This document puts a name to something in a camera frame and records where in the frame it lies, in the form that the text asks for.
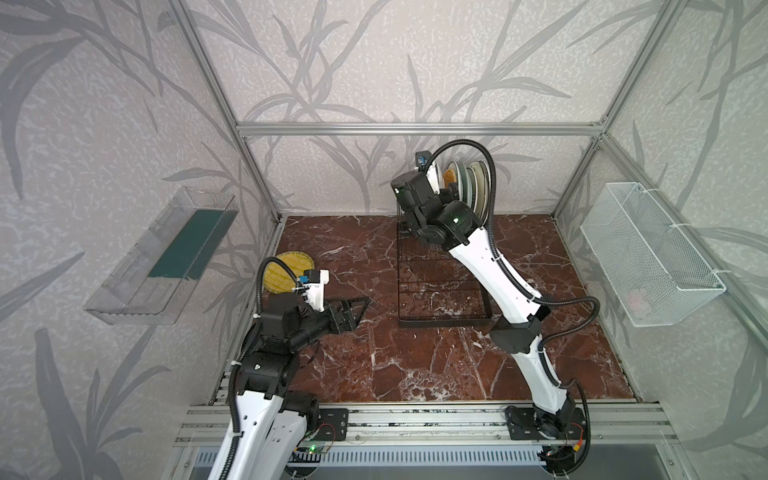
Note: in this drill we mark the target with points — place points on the orange woven round plate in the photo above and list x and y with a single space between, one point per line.
449 177

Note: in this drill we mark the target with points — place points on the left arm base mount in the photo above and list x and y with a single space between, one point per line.
323 423

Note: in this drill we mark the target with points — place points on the light green flower plate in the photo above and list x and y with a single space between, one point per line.
469 189

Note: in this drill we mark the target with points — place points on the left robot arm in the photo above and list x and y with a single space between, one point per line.
269 419

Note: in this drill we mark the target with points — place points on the white wire mesh basket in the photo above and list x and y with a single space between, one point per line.
658 275

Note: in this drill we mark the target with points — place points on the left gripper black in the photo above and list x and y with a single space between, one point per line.
346 324

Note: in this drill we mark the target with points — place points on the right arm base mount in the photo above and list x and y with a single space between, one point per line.
534 423

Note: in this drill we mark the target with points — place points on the cream plate with plum blossoms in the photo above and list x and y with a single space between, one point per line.
486 189

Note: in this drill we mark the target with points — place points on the black wire dish rack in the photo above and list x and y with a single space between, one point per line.
434 290

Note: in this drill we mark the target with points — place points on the white plate dark green rim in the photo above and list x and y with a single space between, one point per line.
434 176

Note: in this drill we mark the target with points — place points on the sunburst plate teal rim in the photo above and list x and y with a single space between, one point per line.
480 205

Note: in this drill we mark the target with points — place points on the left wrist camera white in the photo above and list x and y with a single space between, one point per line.
311 287

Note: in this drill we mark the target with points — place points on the aluminium front rail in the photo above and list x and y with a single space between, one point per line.
447 423

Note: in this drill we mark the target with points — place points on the clear plastic wall tray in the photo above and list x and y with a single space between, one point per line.
158 276

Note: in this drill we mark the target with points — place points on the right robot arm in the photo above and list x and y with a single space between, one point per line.
439 218

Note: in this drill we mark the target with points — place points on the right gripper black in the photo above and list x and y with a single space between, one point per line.
447 197

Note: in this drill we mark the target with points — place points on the white plate cloud emblem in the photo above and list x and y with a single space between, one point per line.
461 180

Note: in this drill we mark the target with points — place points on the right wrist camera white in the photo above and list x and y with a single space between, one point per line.
423 161

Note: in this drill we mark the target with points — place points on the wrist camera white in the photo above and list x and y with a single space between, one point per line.
423 161
311 287

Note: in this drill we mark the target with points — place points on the yellow-green round plate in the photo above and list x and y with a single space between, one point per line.
277 280

